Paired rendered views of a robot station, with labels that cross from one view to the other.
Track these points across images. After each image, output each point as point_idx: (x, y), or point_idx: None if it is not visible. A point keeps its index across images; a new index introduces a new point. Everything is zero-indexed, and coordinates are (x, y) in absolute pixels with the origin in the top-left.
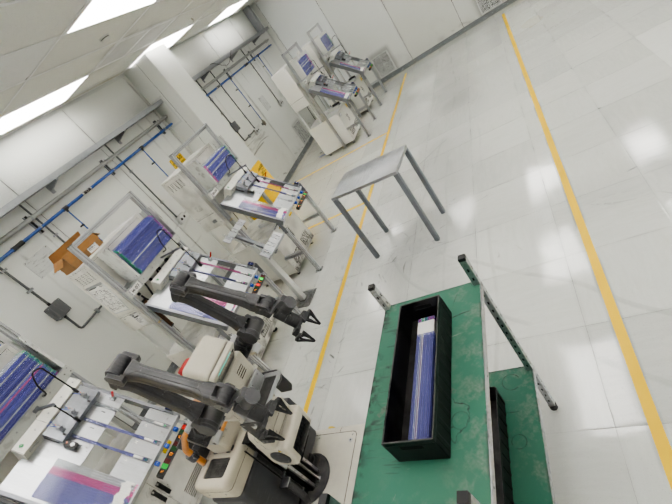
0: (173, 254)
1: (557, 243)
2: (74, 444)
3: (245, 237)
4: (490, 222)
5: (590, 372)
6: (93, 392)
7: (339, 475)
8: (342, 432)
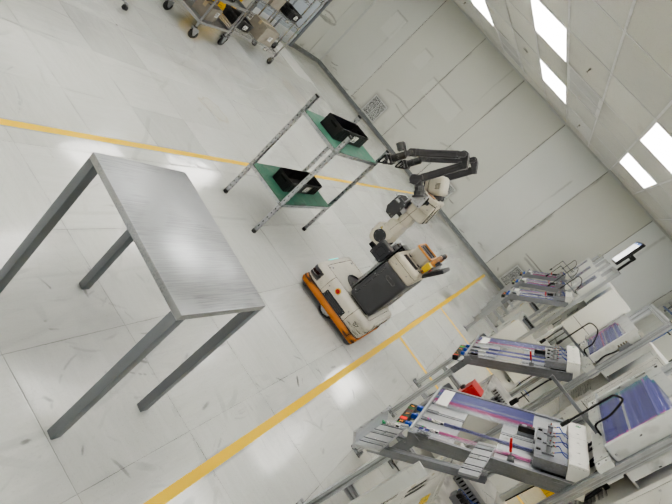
0: (587, 456)
1: (86, 154)
2: (536, 349)
3: (448, 465)
4: (41, 209)
5: (199, 171)
6: (549, 360)
7: (344, 268)
8: (335, 275)
